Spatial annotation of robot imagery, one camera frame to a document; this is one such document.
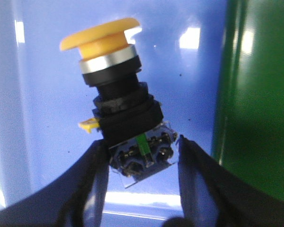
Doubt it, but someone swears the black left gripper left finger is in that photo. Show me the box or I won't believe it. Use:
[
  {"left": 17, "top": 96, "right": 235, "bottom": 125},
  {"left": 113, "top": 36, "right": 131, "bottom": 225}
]
[{"left": 0, "top": 140, "right": 109, "bottom": 227}]

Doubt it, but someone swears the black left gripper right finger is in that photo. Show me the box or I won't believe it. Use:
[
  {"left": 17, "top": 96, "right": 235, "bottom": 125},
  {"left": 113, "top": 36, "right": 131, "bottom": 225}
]
[{"left": 177, "top": 135, "right": 284, "bottom": 227}]

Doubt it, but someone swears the yellow mushroom push button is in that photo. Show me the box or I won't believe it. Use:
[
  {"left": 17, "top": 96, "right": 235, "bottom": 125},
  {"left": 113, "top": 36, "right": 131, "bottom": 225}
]
[{"left": 60, "top": 17, "right": 177, "bottom": 188}]

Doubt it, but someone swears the green conveyor belt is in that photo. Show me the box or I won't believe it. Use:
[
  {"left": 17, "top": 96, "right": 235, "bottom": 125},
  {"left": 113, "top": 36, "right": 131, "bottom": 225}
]
[{"left": 212, "top": 0, "right": 284, "bottom": 201}]

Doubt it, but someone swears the blue plastic bin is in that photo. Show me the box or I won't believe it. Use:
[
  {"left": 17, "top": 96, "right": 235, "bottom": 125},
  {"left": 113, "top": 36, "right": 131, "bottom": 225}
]
[{"left": 0, "top": 0, "right": 227, "bottom": 227}]

